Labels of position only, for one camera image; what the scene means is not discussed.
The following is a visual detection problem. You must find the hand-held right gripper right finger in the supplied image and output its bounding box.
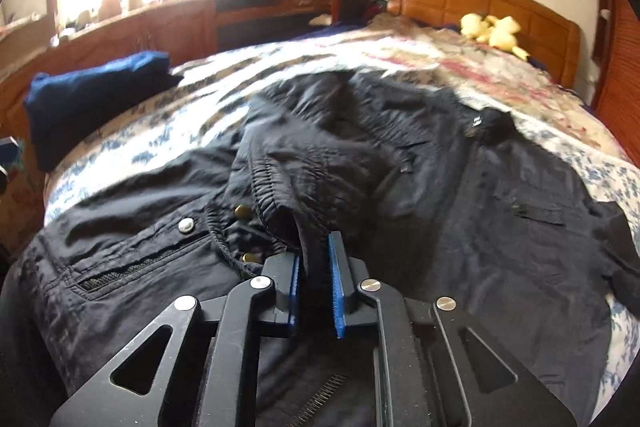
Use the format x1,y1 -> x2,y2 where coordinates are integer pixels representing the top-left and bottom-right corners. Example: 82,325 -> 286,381
326,232 -> 592,427

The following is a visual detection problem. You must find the folded dark blue cloth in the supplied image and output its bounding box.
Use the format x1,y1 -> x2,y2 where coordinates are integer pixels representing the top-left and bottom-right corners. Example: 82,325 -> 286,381
23,51 -> 183,172

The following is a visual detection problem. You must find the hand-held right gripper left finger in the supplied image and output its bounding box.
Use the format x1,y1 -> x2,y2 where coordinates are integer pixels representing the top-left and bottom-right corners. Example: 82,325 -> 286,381
48,253 -> 303,427

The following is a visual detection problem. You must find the wooden cabinet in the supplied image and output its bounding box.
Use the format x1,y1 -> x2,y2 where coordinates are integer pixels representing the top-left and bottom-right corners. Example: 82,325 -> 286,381
0,0 -> 341,128

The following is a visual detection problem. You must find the louvered wooden wardrobe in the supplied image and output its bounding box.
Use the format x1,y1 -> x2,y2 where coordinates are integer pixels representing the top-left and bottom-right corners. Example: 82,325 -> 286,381
592,0 -> 640,122

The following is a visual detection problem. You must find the pink floral blanket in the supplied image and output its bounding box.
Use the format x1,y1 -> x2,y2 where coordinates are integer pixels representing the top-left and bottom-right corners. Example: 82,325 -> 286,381
340,14 -> 576,108

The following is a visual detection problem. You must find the yellow plush toy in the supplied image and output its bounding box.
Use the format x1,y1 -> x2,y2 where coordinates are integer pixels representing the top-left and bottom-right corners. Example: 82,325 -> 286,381
460,13 -> 531,60

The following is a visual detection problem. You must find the blue floral bedsheet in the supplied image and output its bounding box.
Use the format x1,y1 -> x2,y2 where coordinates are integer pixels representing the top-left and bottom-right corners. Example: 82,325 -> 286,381
42,27 -> 640,408

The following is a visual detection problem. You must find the black jacket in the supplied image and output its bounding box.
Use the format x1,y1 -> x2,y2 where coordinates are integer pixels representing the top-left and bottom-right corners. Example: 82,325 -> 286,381
5,69 -> 640,427

